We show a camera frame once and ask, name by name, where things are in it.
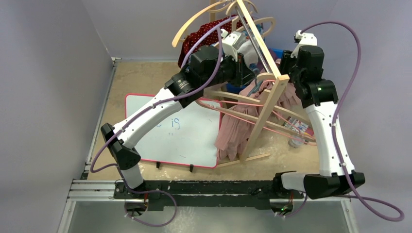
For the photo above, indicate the wooden clothes rack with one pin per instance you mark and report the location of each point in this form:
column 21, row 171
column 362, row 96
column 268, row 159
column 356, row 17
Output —
column 251, row 142

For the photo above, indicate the white board with pink edge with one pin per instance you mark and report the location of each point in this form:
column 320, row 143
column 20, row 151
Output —
column 184, row 138

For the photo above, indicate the plain wooden hanger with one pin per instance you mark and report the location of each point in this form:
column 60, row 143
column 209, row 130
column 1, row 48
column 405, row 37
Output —
column 269, row 77

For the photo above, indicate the empty wooden hanger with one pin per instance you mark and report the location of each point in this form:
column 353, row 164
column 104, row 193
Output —
column 211, row 11

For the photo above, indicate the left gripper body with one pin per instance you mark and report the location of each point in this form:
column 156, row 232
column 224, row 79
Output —
column 236, row 70

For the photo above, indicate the blue plastic bin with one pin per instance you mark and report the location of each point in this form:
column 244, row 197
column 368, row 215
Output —
column 275, row 53

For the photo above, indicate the marker pack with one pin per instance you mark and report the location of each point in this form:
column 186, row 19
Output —
column 299, row 126

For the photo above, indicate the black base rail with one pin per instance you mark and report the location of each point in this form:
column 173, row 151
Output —
column 158, row 194

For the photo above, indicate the pink garment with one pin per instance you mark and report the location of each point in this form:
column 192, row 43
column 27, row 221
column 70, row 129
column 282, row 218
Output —
column 233, row 133

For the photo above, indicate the clear plastic cup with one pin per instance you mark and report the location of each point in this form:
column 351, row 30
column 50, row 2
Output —
column 296, row 142

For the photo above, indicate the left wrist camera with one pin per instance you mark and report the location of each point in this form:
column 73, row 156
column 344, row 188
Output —
column 231, row 42

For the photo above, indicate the teal blue hanger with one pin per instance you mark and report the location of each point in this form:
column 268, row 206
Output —
column 257, row 90

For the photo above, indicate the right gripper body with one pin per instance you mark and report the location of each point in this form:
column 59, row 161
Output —
column 287, row 64

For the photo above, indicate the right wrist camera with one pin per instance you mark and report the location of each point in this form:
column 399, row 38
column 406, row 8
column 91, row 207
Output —
column 303, row 39

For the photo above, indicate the pink wire hanger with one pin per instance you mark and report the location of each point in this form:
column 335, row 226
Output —
column 292, row 132

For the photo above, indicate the purple hanger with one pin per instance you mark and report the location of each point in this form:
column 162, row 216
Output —
column 203, row 37

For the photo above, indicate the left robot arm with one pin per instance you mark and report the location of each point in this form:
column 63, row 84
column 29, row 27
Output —
column 206, row 67

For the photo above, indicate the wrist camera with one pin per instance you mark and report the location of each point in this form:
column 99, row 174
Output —
column 303, row 39
column 231, row 42

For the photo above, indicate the red polka dot dress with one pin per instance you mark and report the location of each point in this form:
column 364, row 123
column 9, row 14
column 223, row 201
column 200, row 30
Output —
column 211, row 39

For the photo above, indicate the blue floral garment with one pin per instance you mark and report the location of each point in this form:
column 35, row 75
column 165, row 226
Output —
column 254, row 35

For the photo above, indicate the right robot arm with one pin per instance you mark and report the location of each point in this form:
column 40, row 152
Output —
column 337, row 175

